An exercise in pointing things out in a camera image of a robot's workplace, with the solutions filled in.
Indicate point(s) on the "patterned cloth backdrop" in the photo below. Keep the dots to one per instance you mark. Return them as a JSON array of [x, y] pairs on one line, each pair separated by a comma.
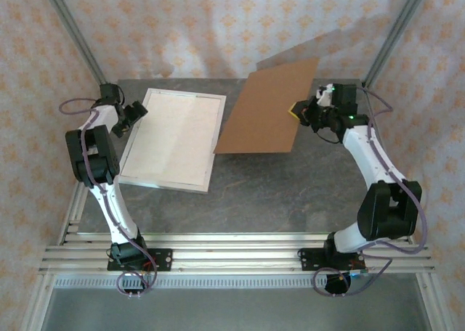
[[232, 26]]

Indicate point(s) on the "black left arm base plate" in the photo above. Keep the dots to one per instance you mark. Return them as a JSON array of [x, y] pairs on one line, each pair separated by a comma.
[[163, 260]]

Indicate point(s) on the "narrow aluminium table rail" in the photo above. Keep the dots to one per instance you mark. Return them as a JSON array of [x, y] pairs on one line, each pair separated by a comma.
[[232, 238]]

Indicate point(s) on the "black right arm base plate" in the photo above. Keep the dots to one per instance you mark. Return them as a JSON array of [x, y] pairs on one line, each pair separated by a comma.
[[309, 260]]

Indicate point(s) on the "wide aluminium mounting rail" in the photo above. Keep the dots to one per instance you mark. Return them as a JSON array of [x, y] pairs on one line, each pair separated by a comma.
[[232, 260]]

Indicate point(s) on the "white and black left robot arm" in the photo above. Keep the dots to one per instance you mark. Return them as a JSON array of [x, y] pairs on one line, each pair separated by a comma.
[[91, 157]]

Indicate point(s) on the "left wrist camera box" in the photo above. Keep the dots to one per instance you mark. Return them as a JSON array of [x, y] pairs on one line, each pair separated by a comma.
[[110, 93]]

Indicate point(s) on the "grey metal panel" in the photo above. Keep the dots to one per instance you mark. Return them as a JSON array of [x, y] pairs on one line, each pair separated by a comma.
[[232, 309]]

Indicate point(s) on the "small green circuit board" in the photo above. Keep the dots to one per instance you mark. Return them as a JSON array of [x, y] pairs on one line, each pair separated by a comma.
[[359, 273]]

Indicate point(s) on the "aluminium upright post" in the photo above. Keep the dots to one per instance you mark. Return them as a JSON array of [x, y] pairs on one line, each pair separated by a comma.
[[397, 29], [74, 29]]

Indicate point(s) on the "white picture frame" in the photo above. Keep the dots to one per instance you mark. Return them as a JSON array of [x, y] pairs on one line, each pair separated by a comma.
[[163, 184]]

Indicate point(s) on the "brown backing board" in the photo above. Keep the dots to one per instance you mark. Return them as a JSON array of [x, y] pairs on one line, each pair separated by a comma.
[[265, 113]]

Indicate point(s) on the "aluminium lower frame leg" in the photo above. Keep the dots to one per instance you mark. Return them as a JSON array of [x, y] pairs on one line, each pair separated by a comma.
[[432, 302], [38, 302]]

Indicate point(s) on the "aluminium side rail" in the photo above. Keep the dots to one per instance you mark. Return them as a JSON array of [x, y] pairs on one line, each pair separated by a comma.
[[380, 129], [74, 215]]

